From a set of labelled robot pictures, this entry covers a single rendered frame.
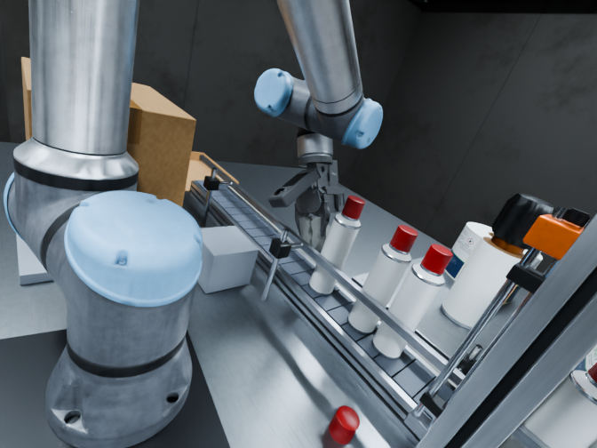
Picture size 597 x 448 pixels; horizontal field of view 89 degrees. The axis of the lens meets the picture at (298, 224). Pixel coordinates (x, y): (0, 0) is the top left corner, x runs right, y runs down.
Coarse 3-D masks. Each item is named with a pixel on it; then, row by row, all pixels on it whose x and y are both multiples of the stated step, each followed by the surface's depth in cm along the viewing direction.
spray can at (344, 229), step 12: (348, 204) 55; (360, 204) 54; (336, 216) 57; (348, 216) 55; (336, 228) 56; (348, 228) 55; (336, 240) 56; (348, 240) 56; (324, 252) 58; (336, 252) 57; (348, 252) 58; (336, 264) 58; (312, 276) 62; (324, 276) 59; (312, 288) 61; (324, 288) 60
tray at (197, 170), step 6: (192, 156) 124; (198, 156) 126; (192, 162) 123; (198, 162) 126; (192, 168) 117; (198, 168) 119; (204, 168) 121; (222, 168) 116; (192, 174) 111; (198, 174) 113; (204, 174) 115; (210, 174) 117; (216, 174) 119; (228, 174) 113; (234, 180) 110; (186, 186) 100
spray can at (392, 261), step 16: (400, 240) 48; (384, 256) 49; (400, 256) 48; (384, 272) 49; (400, 272) 49; (368, 288) 52; (384, 288) 50; (384, 304) 52; (352, 320) 55; (368, 320) 53
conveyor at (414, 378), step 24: (216, 192) 91; (240, 216) 82; (264, 240) 74; (288, 264) 68; (312, 264) 71; (336, 288) 65; (336, 312) 58; (360, 336) 54; (384, 360) 50; (408, 360) 52; (408, 384) 47
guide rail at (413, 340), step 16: (208, 160) 89; (224, 176) 82; (240, 192) 77; (256, 208) 72; (304, 240) 62; (320, 256) 58; (336, 272) 55; (352, 288) 52; (368, 304) 50; (384, 320) 48; (416, 336) 45; (432, 352) 43; (528, 432) 35
